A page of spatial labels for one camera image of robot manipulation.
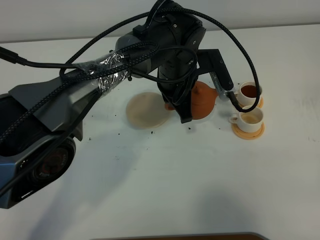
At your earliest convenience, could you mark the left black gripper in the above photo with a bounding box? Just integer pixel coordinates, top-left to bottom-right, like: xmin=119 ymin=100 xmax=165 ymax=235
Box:
xmin=157 ymin=63 xmax=198 ymax=123

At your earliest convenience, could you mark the brown clay teapot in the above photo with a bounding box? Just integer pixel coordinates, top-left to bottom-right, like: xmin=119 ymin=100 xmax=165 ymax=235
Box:
xmin=164 ymin=81 xmax=218 ymax=120

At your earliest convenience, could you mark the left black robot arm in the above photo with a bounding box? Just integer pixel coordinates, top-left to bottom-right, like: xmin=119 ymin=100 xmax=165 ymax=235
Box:
xmin=0 ymin=0 xmax=205 ymax=209

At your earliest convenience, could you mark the beige round teapot coaster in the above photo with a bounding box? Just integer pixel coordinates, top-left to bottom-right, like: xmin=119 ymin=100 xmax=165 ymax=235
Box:
xmin=125 ymin=92 xmax=171 ymax=129

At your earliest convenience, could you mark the far white teacup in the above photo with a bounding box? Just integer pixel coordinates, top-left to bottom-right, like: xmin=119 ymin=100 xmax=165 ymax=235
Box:
xmin=236 ymin=81 xmax=257 ymax=107

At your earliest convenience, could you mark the white teacup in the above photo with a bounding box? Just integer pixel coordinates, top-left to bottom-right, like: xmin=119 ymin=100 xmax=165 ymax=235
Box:
xmin=229 ymin=107 xmax=264 ymax=133
xmin=236 ymin=81 xmax=257 ymax=107

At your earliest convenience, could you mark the near white teacup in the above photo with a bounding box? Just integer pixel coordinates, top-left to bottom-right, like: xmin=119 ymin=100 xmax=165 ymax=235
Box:
xmin=229 ymin=107 xmax=264 ymax=133

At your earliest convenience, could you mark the near orange cup coaster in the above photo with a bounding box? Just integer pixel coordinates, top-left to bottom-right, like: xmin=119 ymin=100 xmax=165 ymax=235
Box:
xmin=231 ymin=123 xmax=265 ymax=140

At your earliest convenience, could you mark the orange cup coaster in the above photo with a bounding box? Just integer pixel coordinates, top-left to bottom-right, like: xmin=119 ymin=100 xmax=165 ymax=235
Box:
xmin=233 ymin=97 xmax=265 ymax=111
xmin=231 ymin=123 xmax=265 ymax=140

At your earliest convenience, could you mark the far orange cup coaster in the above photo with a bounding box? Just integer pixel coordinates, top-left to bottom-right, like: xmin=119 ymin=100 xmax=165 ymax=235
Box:
xmin=233 ymin=97 xmax=265 ymax=111

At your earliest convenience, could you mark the left black braided cable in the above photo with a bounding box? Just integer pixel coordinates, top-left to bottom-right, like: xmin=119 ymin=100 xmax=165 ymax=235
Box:
xmin=0 ymin=0 xmax=261 ymax=201

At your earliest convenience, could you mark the loose black plug cable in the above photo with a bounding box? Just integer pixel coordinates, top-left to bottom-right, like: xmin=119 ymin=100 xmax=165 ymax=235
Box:
xmin=0 ymin=46 xmax=66 ymax=69

